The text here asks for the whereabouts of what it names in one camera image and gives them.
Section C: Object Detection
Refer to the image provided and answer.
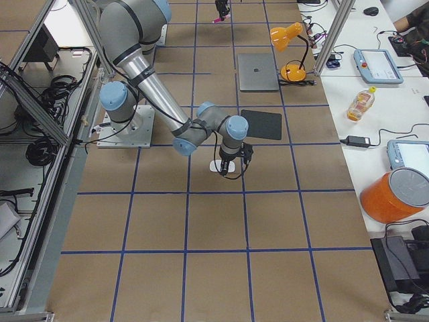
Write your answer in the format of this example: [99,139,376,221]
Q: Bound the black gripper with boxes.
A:
[219,148,239,174]

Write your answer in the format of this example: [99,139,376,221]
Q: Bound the white computer mouse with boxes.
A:
[209,159,221,172]

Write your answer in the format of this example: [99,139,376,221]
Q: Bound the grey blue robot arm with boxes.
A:
[99,1,253,176]

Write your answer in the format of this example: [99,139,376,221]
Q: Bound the pink pen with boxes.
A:
[212,14,231,23]

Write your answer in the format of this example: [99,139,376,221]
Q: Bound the black mousepad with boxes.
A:
[241,110,282,140]

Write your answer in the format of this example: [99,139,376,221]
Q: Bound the black mouse on desk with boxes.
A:
[363,7,379,17]

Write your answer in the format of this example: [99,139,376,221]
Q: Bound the orange desk lamp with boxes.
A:
[269,22,309,83]

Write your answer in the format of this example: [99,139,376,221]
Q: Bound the silver closed laptop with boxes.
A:
[237,53,279,93]

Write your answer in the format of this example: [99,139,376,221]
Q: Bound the black power adapter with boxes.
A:
[345,136,371,148]

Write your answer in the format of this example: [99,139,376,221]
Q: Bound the yellow drink bottle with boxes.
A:
[347,86,377,121]

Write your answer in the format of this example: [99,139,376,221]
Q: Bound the upper blue teach pendant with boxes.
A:
[353,49,404,85]

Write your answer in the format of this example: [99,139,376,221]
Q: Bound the blue teach pendant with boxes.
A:
[387,140,428,176]
[353,49,404,85]

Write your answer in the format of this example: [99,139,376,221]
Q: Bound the orange cylinder with grey lid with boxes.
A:
[359,167,428,223]

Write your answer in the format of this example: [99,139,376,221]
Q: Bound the lower blue teach pendant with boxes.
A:
[387,140,428,176]

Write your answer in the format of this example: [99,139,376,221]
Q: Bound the person in camouflage sleeve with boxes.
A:
[394,2,428,77]

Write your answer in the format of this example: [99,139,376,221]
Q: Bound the black box on table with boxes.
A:
[370,236,420,294]

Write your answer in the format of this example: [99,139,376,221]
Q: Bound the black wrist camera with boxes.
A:
[241,142,253,166]

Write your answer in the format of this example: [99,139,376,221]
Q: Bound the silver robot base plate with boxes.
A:
[96,105,155,148]

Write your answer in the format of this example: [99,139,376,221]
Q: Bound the black lamp power cable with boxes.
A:
[278,77,318,87]

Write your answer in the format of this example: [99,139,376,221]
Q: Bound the aluminium frame post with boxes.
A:
[313,0,355,76]

